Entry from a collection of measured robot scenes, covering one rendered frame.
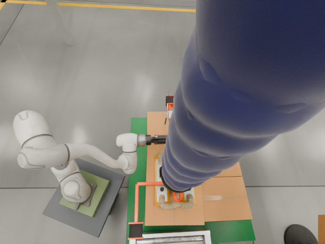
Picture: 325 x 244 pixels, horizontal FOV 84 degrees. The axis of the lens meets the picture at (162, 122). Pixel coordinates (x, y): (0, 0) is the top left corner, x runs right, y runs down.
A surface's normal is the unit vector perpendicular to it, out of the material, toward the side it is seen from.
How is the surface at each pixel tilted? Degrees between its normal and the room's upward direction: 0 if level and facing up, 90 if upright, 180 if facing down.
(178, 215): 1
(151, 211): 1
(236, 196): 0
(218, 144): 80
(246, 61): 98
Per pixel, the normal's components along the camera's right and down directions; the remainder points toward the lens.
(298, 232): 0.06, -0.47
